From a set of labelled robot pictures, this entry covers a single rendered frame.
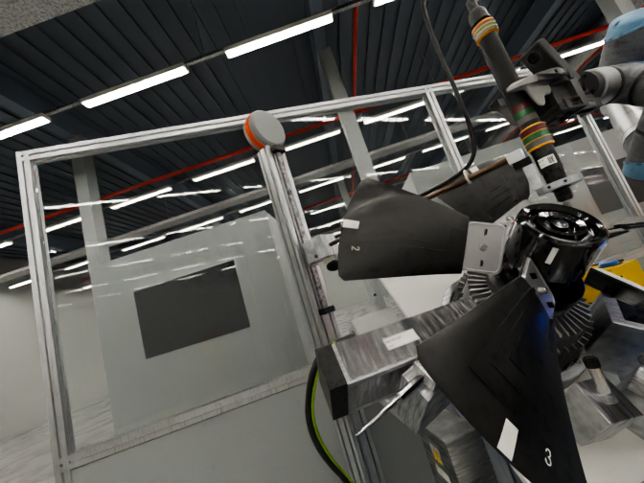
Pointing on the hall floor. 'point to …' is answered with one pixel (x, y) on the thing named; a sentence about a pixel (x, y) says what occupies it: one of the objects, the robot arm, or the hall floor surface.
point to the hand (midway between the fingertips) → (501, 95)
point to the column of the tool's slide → (327, 329)
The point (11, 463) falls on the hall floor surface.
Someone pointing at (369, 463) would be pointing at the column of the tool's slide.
